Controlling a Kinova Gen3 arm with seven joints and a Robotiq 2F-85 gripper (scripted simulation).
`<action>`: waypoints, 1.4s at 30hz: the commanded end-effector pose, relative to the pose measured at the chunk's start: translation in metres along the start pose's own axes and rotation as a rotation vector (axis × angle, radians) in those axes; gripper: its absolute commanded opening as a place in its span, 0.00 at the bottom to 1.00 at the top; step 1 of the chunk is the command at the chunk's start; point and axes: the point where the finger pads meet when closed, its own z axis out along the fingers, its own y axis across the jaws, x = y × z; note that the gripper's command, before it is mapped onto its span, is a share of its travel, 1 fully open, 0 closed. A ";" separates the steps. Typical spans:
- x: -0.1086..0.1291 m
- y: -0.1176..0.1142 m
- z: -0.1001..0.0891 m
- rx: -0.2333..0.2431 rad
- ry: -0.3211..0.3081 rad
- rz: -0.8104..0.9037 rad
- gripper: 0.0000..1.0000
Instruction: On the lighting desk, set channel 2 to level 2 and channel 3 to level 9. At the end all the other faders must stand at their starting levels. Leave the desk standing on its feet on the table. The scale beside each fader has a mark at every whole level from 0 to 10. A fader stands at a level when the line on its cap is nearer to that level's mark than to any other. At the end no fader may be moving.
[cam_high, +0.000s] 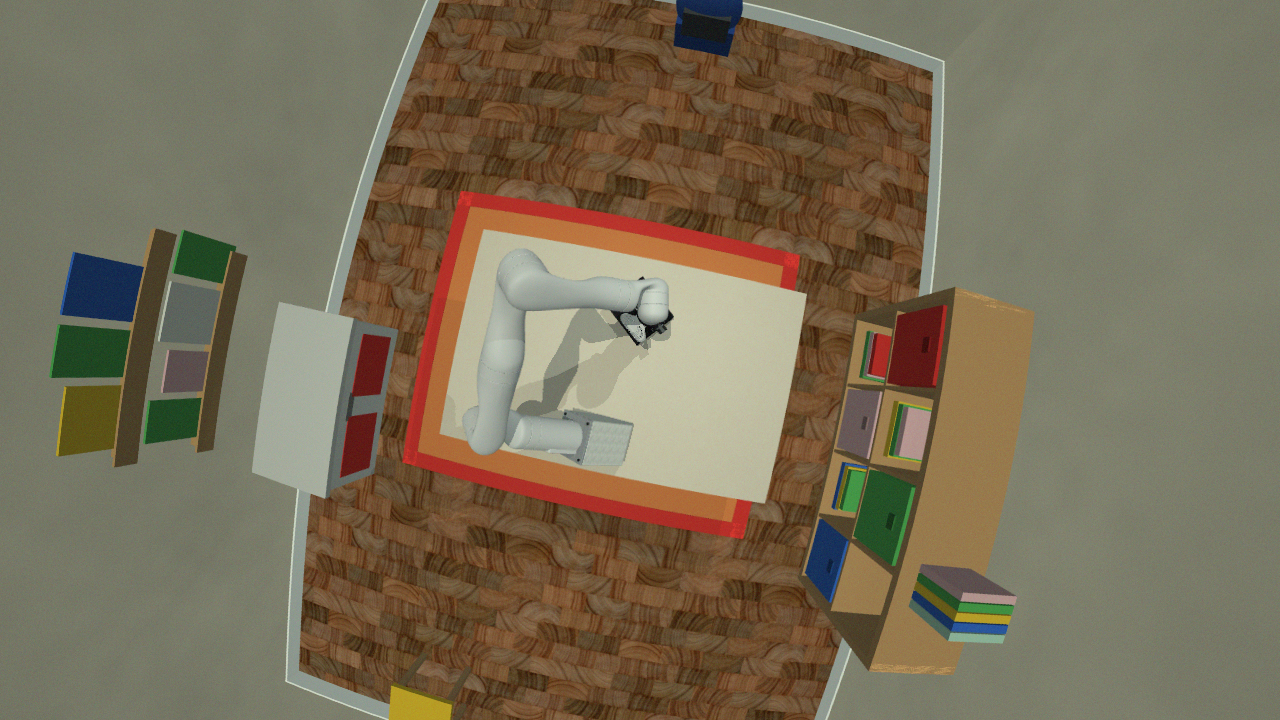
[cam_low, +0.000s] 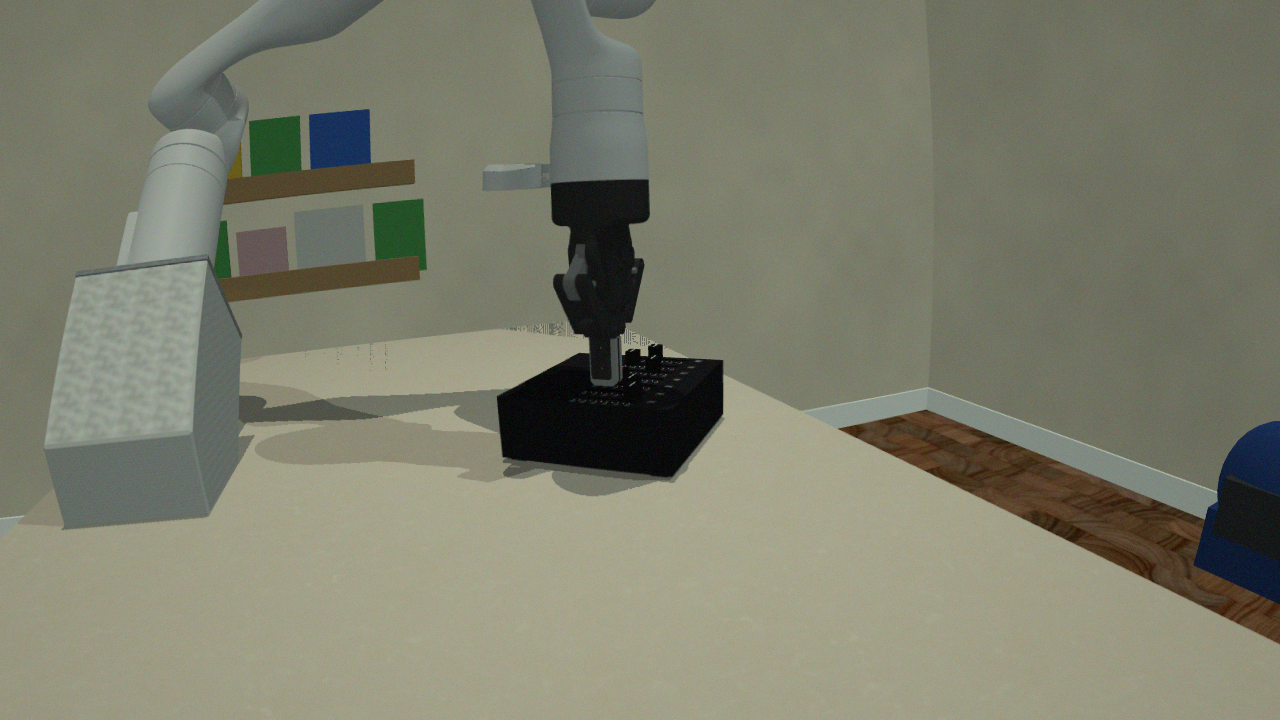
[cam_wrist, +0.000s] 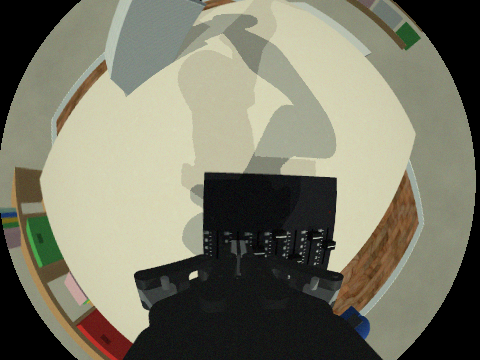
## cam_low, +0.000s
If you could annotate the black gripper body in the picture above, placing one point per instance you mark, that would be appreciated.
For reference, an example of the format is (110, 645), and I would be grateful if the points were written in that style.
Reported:
(586, 206)

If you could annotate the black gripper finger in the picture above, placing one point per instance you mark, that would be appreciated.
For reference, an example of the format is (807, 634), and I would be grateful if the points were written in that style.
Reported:
(579, 299)
(630, 284)

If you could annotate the black lighting desk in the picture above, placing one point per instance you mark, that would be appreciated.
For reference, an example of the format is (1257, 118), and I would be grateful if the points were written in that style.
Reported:
(560, 417)

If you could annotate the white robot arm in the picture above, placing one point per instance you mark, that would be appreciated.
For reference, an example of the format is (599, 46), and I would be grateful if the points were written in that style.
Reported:
(598, 132)

